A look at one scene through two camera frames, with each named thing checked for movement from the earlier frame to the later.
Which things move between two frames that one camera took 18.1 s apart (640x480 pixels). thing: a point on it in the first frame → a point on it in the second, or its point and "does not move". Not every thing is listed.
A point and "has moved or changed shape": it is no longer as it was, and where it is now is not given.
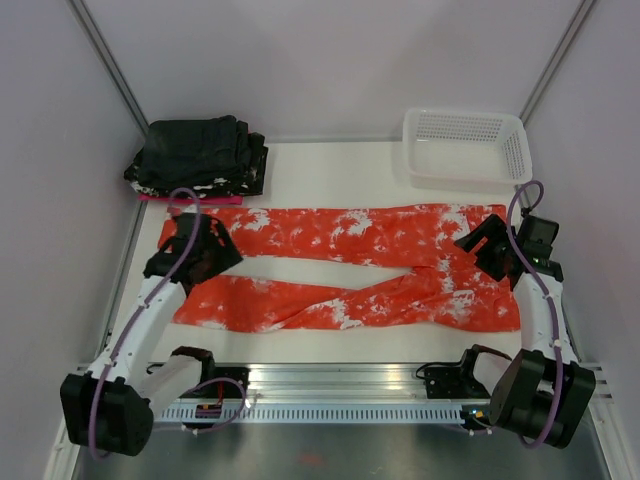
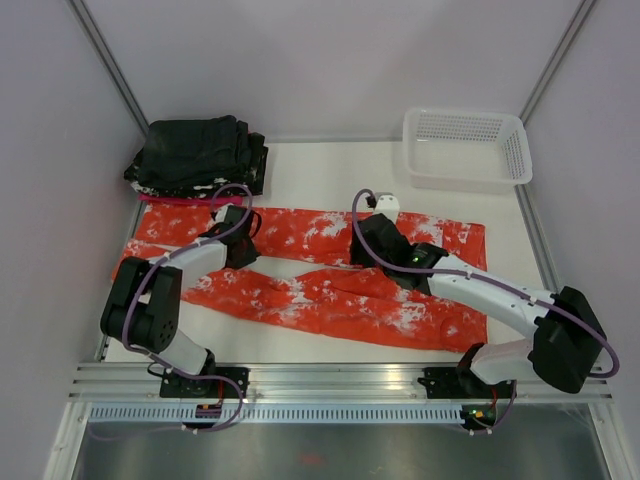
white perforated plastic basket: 464,150 does not move
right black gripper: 493,225 → 358,253
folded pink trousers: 212,199 does not move
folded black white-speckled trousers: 258,160 does not move
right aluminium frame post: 538,93 does not move
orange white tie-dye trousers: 446,289 has moved or changed shape
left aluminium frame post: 109,64 does not move
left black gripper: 226,254 → 249,258
